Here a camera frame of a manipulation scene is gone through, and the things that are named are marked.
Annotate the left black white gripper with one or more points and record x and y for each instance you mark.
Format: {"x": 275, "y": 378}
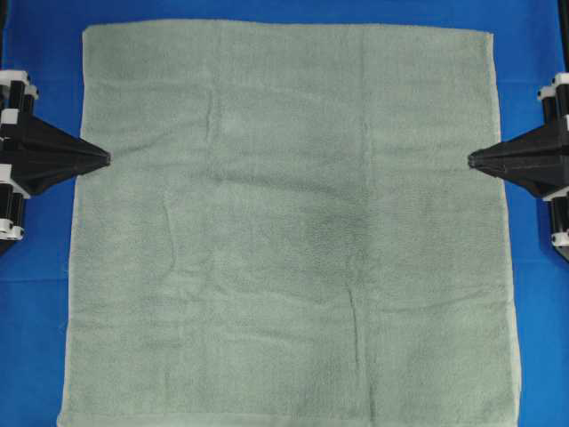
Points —
{"x": 22, "y": 177}

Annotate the sage green bath towel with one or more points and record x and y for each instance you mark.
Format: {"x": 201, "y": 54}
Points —
{"x": 289, "y": 233}

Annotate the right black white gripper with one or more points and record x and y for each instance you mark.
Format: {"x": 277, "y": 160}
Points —
{"x": 549, "y": 183}

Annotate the blue table cloth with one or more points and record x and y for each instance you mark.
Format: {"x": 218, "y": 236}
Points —
{"x": 44, "y": 38}

